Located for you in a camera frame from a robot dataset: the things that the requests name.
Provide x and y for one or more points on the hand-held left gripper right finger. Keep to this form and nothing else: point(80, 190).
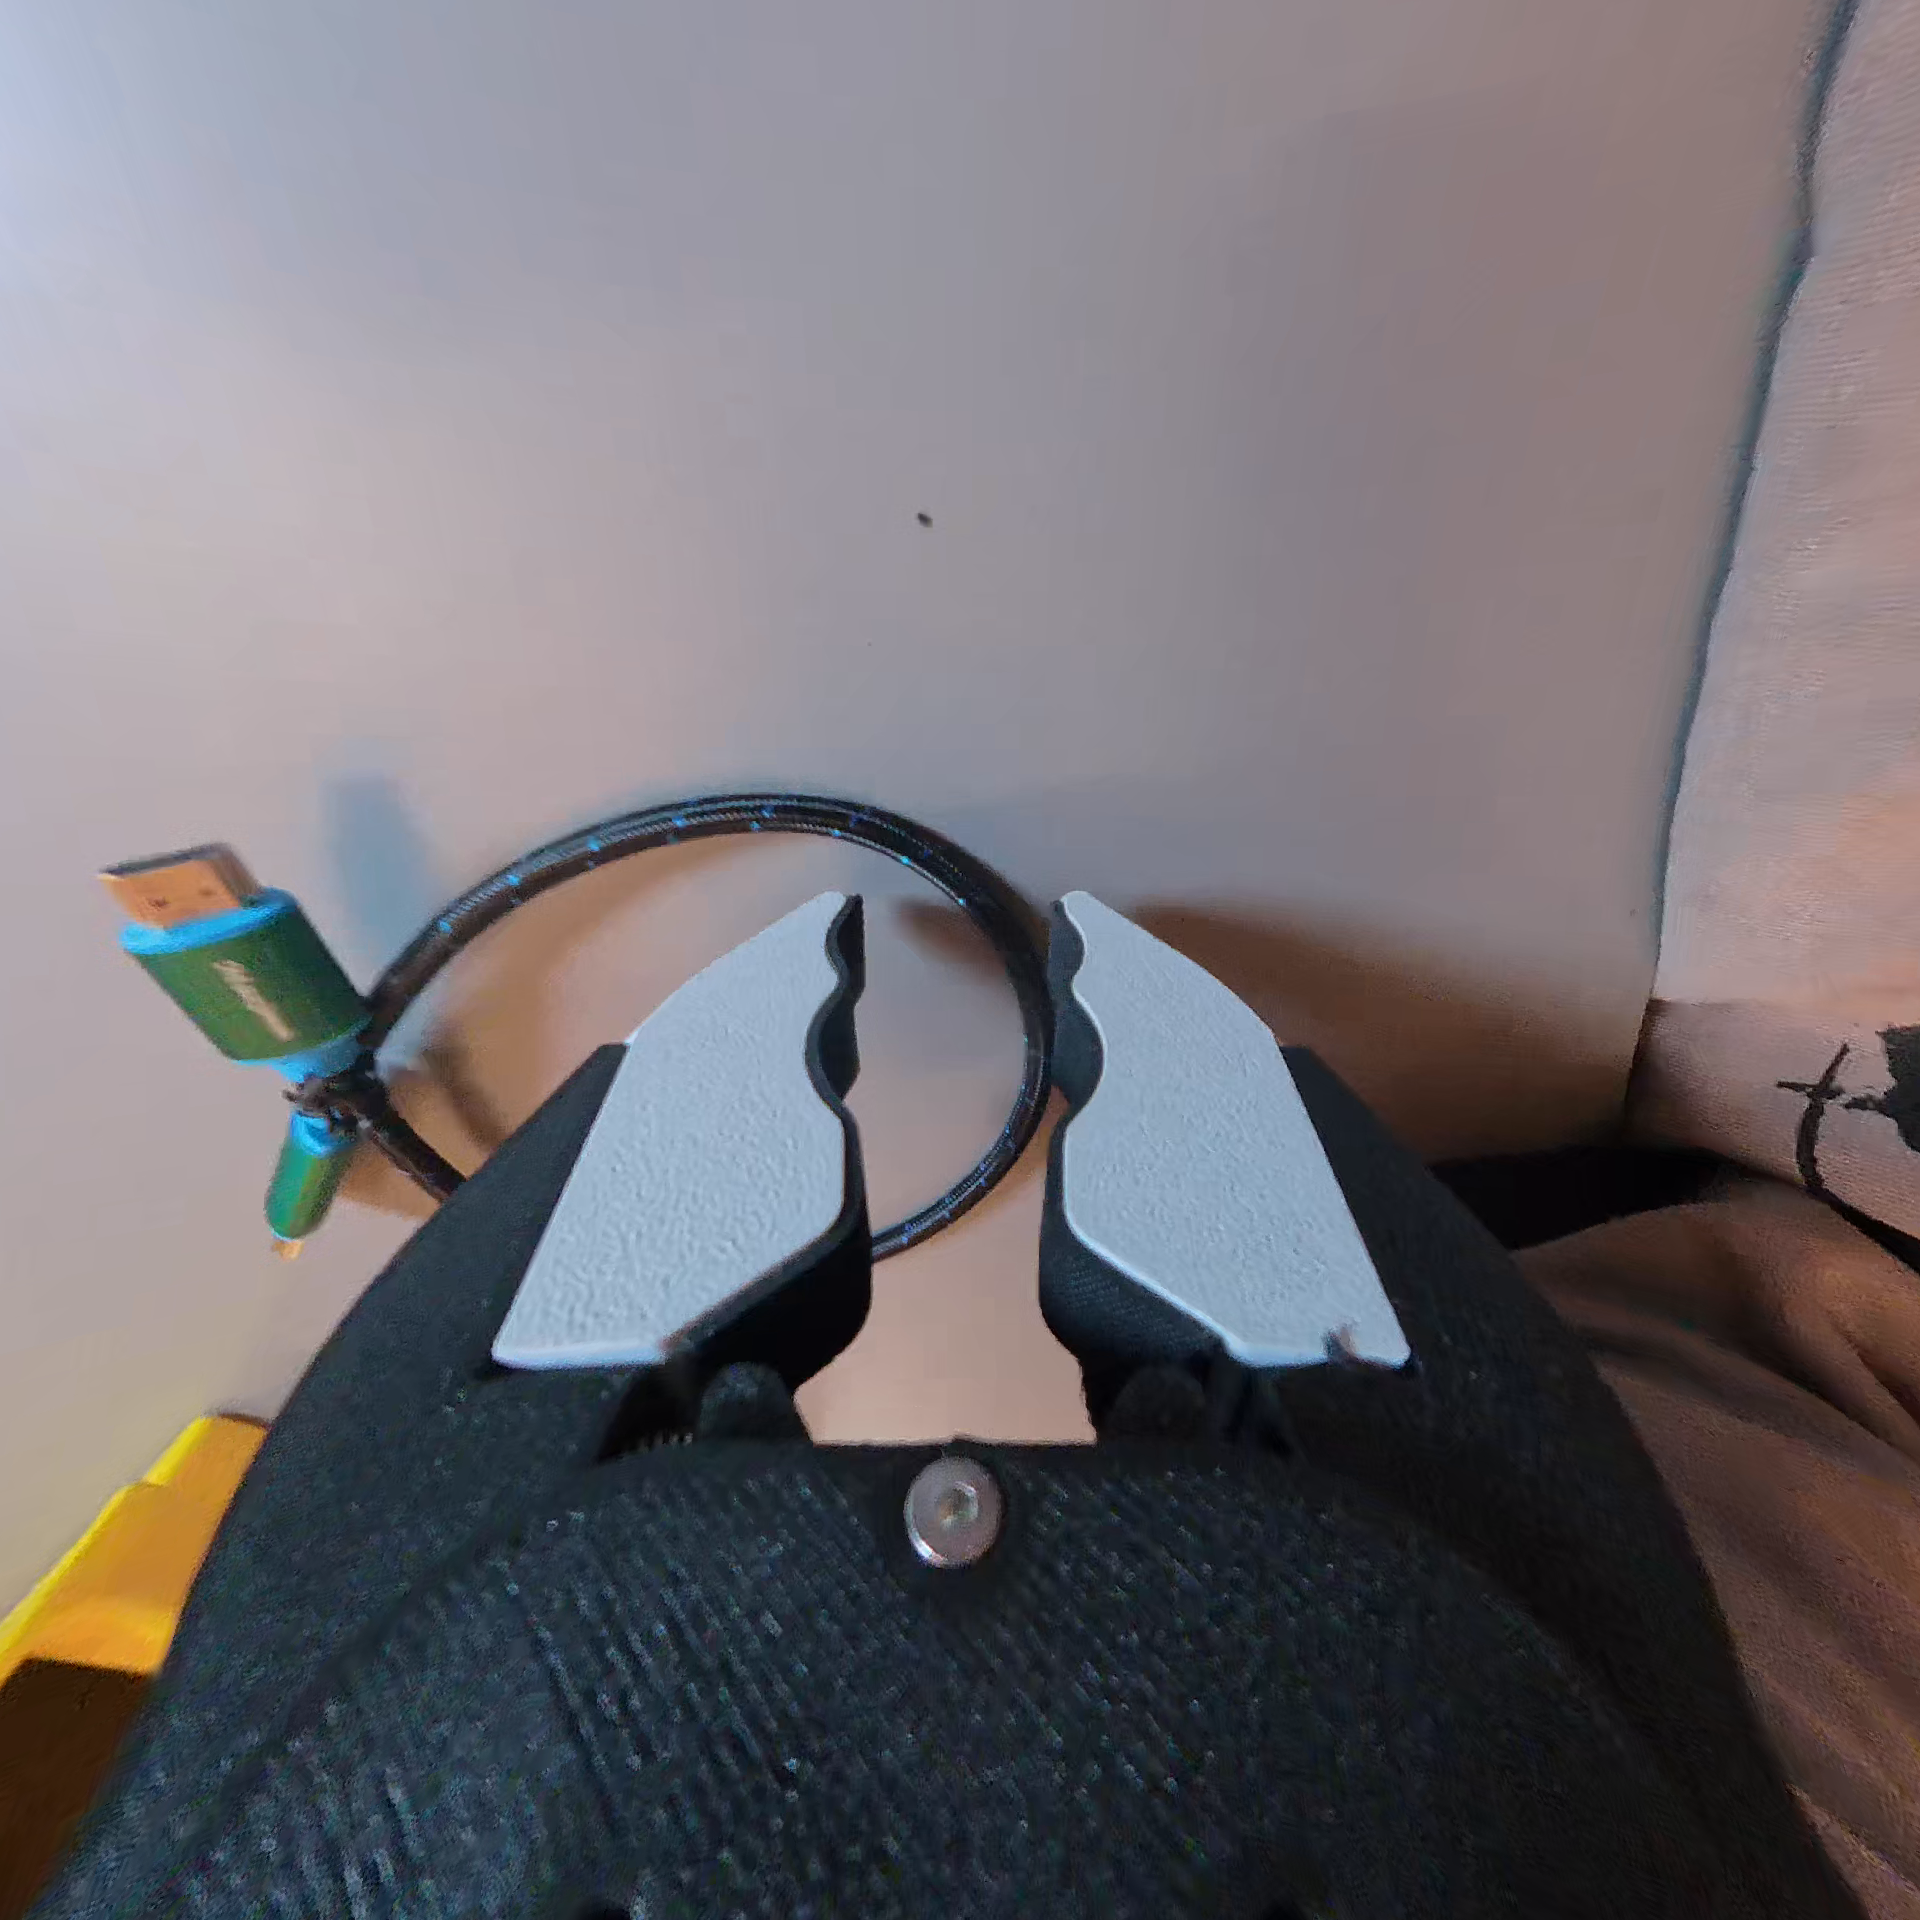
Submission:
point(1214, 1184)

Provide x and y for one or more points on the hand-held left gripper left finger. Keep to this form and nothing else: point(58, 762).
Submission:
point(690, 1184)

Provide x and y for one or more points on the yellow plastic bin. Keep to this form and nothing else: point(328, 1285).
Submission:
point(105, 1560)

